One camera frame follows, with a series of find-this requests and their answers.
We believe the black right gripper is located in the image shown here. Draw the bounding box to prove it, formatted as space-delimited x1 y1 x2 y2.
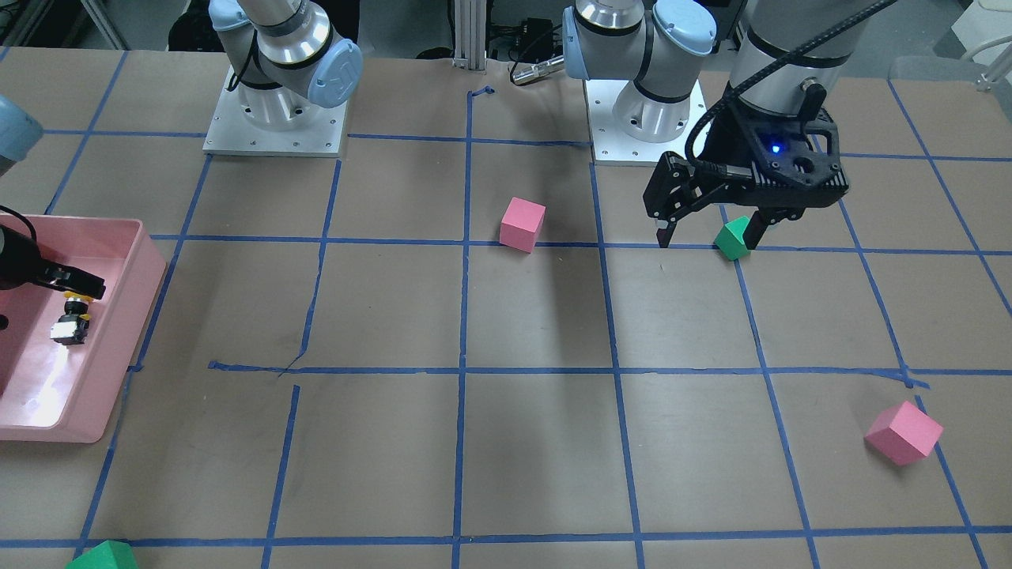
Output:
1 224 106 300

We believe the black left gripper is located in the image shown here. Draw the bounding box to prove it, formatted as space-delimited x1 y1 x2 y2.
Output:
643 102 850 250

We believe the yellow mushroom push button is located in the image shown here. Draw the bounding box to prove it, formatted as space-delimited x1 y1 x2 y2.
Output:
48 292 94 346

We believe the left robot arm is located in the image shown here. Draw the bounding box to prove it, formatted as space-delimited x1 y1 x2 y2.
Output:
561 1 888 250

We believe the green cube near arm base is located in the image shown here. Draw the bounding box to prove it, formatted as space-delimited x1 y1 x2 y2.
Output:
713 216 751 262

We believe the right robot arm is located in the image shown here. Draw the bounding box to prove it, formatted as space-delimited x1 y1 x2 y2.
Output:
1 1 364 300

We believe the pink plastic bin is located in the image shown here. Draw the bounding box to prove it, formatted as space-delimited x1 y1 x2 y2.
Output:
1 215 166 443

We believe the pink cube near centre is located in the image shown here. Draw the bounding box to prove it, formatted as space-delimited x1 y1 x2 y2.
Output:
498 197 546 254

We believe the pink cube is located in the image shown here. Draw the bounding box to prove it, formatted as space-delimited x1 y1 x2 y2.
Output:
864 402 944 467
498 197 546 254

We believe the green cube near bin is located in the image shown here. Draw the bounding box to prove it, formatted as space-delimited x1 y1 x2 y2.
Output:
66 541 140 569

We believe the pink cube far side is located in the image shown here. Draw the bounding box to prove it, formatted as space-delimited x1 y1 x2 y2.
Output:
864 402 944 467

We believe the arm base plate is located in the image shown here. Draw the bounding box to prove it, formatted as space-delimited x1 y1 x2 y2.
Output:
584 80 706 166
202 68 350 159

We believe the aluminium frame post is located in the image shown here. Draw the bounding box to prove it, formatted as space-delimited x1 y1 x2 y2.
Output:
451 0 489 74

